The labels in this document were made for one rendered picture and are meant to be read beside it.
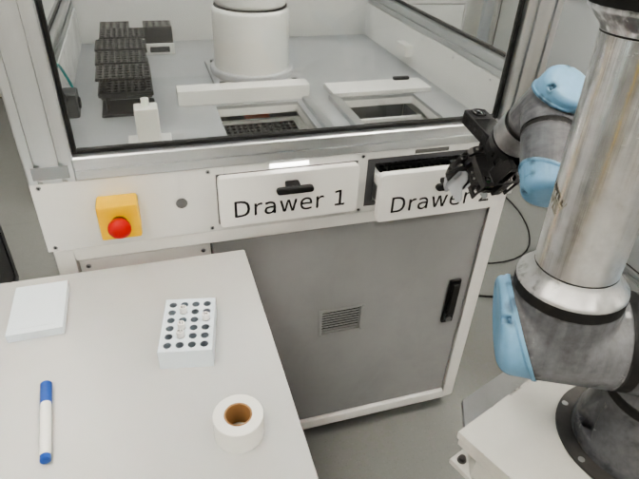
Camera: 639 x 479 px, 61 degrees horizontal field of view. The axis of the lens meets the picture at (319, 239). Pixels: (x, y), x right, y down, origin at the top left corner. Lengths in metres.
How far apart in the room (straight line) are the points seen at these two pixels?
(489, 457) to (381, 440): 1.03
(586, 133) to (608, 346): 0.23
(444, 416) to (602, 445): 1.12
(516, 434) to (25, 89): 0.89
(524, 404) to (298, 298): 0.66
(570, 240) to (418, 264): 0.83
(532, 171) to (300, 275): 0.65
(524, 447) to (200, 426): 0.44
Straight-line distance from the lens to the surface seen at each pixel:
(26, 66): 0.99
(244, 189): 1.07
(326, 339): 1.43
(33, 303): 1.07
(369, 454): 1.72
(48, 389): 0.91
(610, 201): 0.56
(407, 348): 1.58
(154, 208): 1.08
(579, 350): 0.63
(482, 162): 0.99
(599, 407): 0.78
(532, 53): 1.23
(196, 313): 0.95
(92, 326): 1.01
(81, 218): 1.10
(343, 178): 1.11
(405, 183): 1.11
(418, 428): 1.80
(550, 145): 0.80
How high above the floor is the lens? 1.42
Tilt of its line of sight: 35 degrees down
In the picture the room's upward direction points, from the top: 3 degrees clockwise
